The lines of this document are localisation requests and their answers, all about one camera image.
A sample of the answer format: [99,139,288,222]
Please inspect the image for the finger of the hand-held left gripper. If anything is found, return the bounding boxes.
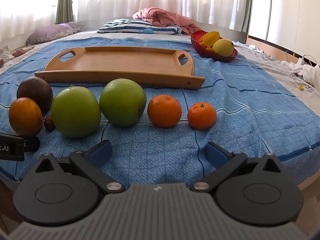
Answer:
[24,136,40,153]

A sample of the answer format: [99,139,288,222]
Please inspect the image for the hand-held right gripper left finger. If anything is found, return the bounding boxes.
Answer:
[35,140,125,194]

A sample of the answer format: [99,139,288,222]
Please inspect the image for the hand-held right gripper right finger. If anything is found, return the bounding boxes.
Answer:
[190,142,285,193]

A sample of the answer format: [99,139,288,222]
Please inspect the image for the red date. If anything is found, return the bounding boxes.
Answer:
[44,115,56,132]

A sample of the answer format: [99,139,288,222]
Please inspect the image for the yellow-orange orange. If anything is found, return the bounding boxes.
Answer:
[9,97,43,136]

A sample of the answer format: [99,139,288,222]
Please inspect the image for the small orange mandarin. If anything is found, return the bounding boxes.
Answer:
[187,102,217,130]

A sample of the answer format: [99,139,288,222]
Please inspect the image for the green apple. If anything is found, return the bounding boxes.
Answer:
[99,78,147,127]
[51,86,102,138]

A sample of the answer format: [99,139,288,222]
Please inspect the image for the dark purple plum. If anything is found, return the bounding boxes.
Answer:
[16,77,54,115]

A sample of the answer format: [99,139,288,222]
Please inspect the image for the large orange mandarin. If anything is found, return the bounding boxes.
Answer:
[147,95,182,128]

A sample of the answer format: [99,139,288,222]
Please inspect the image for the wooden tray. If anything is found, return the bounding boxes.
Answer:
[34,46,206,90]

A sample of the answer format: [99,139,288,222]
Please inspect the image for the blue checked blanket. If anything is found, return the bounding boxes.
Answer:
[0,37,320,188]

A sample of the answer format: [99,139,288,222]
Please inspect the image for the crumpled pink white clothes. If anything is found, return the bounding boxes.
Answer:
[0,45,34,65]

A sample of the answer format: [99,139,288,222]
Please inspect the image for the red glass bowl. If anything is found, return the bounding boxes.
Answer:
[190,30,238,63]

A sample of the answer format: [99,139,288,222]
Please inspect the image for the yellow pear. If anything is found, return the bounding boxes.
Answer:
[212,39,235,57]

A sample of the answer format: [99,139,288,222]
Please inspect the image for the purple pillow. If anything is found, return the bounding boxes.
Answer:
[26,22,84,46]

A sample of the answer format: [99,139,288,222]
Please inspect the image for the yellow mango in bowl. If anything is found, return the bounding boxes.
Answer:
[199,31,221,47]

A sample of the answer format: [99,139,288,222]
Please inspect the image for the white clothes pile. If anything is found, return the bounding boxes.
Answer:
[280,55,320,88]

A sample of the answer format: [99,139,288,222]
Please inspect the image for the blue white striped pillow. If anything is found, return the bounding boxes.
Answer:
[97,19,182,35]

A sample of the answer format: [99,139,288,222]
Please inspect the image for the green curtain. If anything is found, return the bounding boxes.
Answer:
[229,0,254,33]
[54,0,75,25]

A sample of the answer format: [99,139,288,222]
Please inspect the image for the pink quilt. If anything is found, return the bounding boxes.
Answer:
[132,8,200,35]

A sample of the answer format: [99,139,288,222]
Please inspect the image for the white wardrobe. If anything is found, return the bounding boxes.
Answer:
[247,0,320,55]

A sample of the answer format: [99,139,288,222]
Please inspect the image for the white charger cable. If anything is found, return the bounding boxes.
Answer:
[285,51,319,68]

